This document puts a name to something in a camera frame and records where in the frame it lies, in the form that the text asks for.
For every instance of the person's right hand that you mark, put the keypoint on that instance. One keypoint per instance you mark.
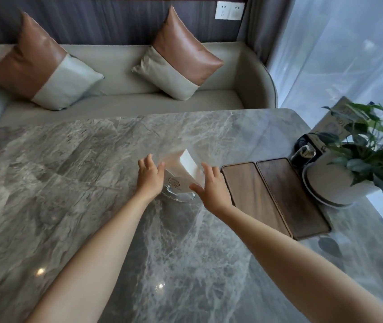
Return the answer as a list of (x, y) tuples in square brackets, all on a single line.
[(215, 195)]

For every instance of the person's left hand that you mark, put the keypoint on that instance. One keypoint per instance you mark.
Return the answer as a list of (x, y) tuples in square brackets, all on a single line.
[(149, 181)]

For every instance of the person's right thumb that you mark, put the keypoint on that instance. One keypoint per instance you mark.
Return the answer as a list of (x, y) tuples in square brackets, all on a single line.
[(196, 188)]

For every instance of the person's left thumb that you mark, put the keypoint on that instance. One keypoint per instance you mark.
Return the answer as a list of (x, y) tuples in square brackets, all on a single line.
[(161, 171)]

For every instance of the stack of white paper napkins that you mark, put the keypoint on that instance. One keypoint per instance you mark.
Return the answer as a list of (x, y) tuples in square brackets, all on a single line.
[(186, 169)]

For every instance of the person's right forearm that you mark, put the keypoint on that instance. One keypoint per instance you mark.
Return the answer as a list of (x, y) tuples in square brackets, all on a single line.
[(295, 265)]

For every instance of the person's left forearm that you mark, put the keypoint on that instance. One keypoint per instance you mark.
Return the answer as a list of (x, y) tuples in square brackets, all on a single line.
[(100, 255)]

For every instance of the clear glass napkin holder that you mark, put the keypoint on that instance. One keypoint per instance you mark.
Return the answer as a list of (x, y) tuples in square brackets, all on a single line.
[(178, 197)]

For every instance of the dark wooden tray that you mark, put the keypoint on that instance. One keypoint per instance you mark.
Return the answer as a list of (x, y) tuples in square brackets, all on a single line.
[(255, 198), (292, 198)]

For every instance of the grey upholstered sofa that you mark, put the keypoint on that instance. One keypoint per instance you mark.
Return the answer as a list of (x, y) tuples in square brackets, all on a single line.
[(127, 97)]

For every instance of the brown and white cushion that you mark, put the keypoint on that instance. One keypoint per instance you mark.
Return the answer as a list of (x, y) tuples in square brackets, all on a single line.
[(33, 67), (181, 53)]

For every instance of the white plant pot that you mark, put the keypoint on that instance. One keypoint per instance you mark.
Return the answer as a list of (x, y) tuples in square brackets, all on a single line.
[(339, 183)]

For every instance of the printed paper card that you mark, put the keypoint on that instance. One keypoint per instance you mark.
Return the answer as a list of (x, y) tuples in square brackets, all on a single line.
[(334, 122)]

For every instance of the grey curtain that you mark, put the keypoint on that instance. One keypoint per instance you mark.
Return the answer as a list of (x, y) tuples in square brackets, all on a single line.
[(262, 26)]

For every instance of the green leafy plant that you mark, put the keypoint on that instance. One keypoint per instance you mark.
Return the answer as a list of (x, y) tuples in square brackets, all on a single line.
[(369, 144)]

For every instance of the white sheer curtain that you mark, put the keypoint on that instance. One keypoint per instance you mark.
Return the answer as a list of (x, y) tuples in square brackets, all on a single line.
[(339, 50)]

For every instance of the white wall socket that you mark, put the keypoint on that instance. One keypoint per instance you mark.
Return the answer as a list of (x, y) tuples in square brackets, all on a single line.
[(222, 10), (237, 12)]

